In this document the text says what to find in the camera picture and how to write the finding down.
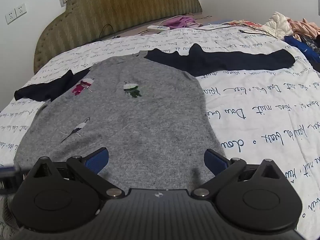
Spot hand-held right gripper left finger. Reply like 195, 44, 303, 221
25, 147, 126, 200

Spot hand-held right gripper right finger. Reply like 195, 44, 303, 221
191, 148, 290, 198

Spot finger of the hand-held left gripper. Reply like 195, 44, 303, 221
0, 165, 24, 196

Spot grey sweater with navy sleeves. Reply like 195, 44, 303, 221
14, 43, 297, 193

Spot white quilt with script print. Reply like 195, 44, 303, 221
0, 22, 320, 232

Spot red floral cloth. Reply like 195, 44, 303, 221
229, 20, 263, 30

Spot blue cloth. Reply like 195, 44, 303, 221
283, 35, 320, 64

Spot white power strip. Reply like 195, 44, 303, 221
147, 25, 170, 33

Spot purple cloth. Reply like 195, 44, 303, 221
166, 15, 203, 30

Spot cream jacket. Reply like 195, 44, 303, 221
263, 12, 294, 39

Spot pink cloth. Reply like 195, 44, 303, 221
287, 17, 320, 41

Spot black looped cable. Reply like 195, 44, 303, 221
99, 24, 121, 40

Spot long black cable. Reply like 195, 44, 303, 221
200, 22, 278, 39

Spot white wall socket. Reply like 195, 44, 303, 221
5, 10, 18, 25
15, 3, 28, 19

